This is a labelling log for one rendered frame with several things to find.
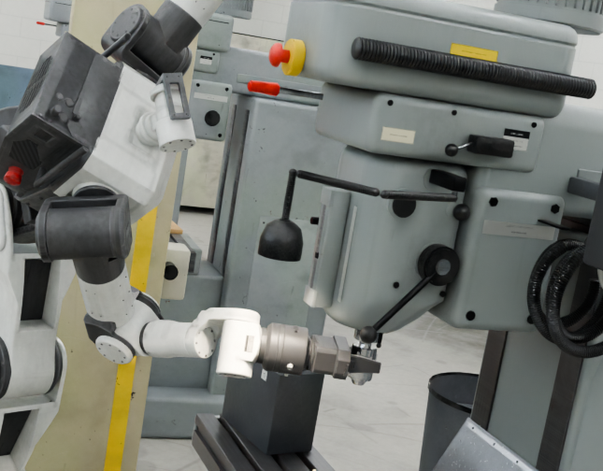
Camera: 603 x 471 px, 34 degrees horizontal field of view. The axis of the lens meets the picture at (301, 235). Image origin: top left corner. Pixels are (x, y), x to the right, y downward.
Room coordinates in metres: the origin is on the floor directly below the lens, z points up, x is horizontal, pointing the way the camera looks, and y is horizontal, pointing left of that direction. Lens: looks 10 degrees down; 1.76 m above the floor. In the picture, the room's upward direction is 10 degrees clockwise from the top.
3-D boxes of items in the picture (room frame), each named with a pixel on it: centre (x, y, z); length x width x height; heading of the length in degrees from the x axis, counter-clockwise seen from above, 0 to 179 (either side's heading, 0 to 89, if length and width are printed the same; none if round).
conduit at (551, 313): (1.66, -0.47, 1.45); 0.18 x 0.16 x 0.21; 113
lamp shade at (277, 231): (1.57, 0.03, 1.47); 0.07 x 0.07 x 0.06
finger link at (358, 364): (1.70, -0.15, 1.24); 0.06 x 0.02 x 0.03; 95
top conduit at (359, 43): (1.62, -0.24, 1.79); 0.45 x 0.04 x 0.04; 113
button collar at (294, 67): (1.64, 0.06, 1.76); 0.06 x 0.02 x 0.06; 23
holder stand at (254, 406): (2.14, 0.01, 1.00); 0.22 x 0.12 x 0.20; 33
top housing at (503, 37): (1.74, -0.16, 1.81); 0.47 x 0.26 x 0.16; 113
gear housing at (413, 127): (1.75, -0.19, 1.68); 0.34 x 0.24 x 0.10; 113
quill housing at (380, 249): (1.74, -0.15, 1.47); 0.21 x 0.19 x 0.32; 23
